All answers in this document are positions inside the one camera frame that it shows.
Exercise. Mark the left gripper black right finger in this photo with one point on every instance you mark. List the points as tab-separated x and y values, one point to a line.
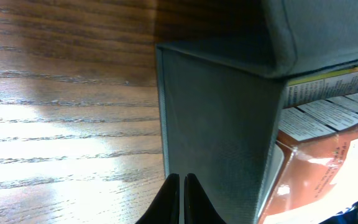
198	209

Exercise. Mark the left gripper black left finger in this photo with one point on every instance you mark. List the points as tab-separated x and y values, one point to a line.
164	208

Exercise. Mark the black cardboard box with lid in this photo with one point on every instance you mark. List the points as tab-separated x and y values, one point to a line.
221	94

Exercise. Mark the brown chocolate box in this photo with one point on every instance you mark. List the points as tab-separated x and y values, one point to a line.
315	174

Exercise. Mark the yellow green snack box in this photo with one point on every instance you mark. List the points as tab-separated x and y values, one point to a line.
321	86

